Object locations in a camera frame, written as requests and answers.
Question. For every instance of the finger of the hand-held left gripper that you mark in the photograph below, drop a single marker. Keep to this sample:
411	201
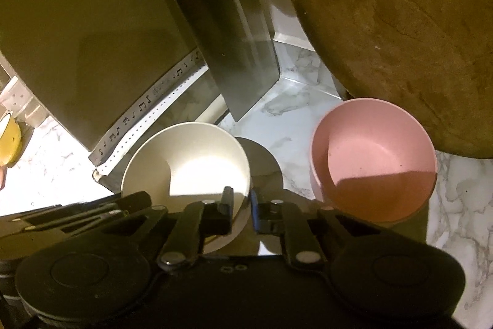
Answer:
131	200
69	223

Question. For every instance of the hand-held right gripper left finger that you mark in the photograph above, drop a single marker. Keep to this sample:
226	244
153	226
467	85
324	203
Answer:
227	202

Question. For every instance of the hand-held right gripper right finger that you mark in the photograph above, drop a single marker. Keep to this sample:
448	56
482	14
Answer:
255	211

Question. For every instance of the cream bowl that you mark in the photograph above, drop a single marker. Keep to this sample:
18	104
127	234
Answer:
200	167

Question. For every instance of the pink bowl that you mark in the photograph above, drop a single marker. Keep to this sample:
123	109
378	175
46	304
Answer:
377	159

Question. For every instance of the music note tape strip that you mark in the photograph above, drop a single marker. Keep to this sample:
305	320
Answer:
154	101

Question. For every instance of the yellow bowl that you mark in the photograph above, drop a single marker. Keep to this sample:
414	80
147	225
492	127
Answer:
9	140

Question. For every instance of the steel cleaver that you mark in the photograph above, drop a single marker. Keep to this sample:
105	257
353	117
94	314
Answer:
231	43

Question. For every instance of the round wooden cutting board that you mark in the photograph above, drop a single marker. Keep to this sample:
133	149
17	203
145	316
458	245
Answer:
385	24

